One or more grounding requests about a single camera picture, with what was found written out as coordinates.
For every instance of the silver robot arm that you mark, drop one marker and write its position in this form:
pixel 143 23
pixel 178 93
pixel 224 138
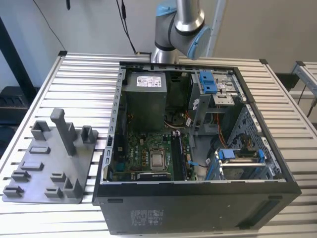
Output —
pixel 188 22

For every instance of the RAM stick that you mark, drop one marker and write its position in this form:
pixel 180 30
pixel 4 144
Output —
pixel 178 158

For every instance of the grey power supply unit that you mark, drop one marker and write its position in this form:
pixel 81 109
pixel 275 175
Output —
pixel 144 106

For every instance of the green motherboard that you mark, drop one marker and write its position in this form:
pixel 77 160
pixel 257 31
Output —
pixel 138 148

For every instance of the silver CPU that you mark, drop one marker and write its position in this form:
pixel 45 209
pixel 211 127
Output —
pixel 157 160

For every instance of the grey metal drive cage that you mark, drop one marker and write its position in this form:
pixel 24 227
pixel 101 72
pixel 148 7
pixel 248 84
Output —
pixel 210 129

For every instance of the black graphics card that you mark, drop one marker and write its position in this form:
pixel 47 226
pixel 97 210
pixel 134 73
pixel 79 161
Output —
pixel 153 176

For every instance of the hard disk in blue carrier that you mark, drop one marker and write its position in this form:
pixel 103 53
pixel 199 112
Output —
pixel 227 153

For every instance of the grey parts rack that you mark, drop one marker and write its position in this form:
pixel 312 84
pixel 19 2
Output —
pixel 76 161

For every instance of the black PC case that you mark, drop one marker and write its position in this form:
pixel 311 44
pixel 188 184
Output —
pixel 173 210

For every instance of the black hanging tool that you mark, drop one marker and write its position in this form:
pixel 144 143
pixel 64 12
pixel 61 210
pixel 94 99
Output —
pixel 68 5

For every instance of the aluminium slatted side table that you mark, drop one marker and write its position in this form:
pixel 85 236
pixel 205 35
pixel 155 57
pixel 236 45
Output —
pixel 307 74

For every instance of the black slanted stand bar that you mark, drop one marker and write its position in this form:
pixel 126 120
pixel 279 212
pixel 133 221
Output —
pixel 15 57

